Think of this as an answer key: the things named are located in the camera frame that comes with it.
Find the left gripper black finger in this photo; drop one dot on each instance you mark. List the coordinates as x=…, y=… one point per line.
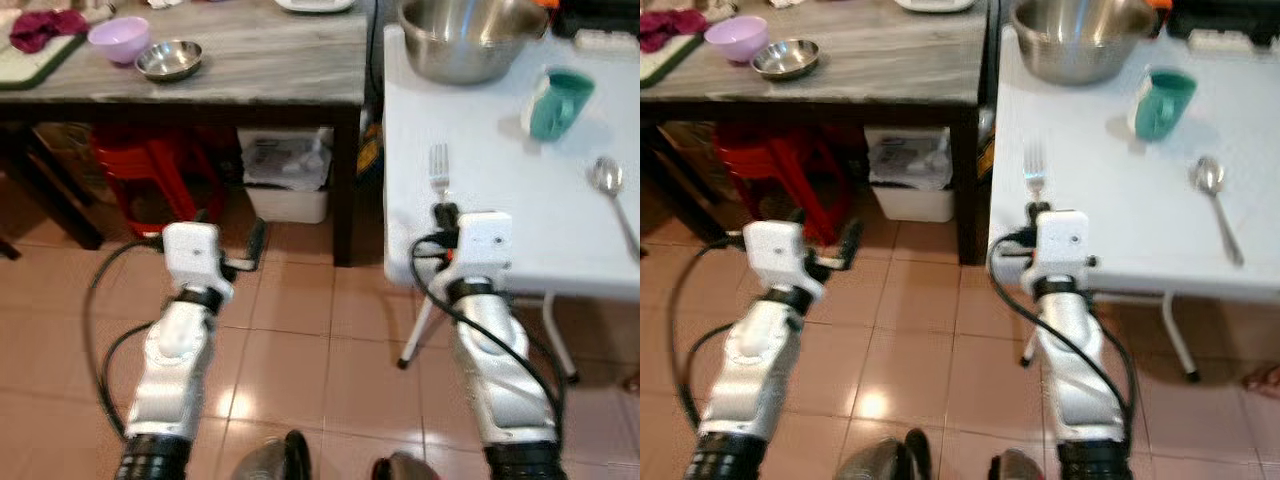
x=796, y=214
x=257, y=242
x=852, y=242

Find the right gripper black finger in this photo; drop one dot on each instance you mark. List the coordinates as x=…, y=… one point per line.
x=444, y=213
x=1039, y=211

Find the silver metal fork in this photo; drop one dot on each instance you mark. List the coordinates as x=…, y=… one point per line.
x=440, y=170
x=1034, y=168

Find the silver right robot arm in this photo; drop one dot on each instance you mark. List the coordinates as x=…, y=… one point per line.
x=505, y=370
x=1085, y=370

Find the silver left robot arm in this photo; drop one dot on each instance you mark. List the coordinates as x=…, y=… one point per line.
x=175, y=370
x=750, y=370

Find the red plastic stool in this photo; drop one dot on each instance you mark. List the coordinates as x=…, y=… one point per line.
x=770, y=170
x=150, y=170

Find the white plastic storage box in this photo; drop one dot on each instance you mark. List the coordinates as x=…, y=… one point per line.
x=285, y=185
x=910, y=185

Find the white folding table leg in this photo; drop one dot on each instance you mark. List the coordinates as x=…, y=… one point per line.
x=560, y=340
x=1030, y=340
x=418, y=335
x=1180, y=335

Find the teal ceramic mug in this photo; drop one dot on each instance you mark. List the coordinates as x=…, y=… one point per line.
x=1162, y=105
x=555, y=105

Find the shallow steel plate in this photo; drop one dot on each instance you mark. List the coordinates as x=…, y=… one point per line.
x=785, y=59
x=168, y=60

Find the silver metal spoon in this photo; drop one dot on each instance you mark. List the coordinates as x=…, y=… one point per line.
x=606, y=176
x=1209, y=175

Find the large steel mixing bowl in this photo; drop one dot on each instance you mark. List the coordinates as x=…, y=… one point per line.
x=1080, y=40
x=465, y=40

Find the lilac plastic bowl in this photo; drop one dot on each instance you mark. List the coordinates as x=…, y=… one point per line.
x=737, y=38
x=120, y=40

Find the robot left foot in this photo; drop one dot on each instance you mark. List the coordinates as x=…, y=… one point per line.
x=272, y=460
x=880, y=458

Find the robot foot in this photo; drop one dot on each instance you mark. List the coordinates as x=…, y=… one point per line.
x=1015, y=467
x=405, y=468
x=272, y=460
x=880, y=458

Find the pale green cutting board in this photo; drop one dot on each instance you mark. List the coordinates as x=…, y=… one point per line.
x=655, y=68
x=30, y=68

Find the magenta towel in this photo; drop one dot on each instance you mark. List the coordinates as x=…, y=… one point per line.
x=45, y=28
x=668, y=27

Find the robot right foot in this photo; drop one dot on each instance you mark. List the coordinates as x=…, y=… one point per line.
x=405, y=468
x=1015, y=467

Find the black countertop appliance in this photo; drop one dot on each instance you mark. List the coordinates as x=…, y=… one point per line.
x=1225, y=15
x=600, y=15

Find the person's bare foot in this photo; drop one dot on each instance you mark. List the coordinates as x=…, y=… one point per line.
x=1264, y=380

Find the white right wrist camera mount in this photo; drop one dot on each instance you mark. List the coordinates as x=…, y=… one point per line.
x=485, y=245
x=1063, y=243

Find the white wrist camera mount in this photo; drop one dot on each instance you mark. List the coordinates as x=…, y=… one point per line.
x=485, y=245
x=1063, y=243
x=780, y=252
x=192, y=255

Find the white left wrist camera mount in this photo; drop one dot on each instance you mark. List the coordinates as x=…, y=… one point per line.
x=192, y=255
x=780, y=252

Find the dark wooden table frame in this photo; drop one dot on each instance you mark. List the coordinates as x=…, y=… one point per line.
x=346, y=180
x=966, y=180

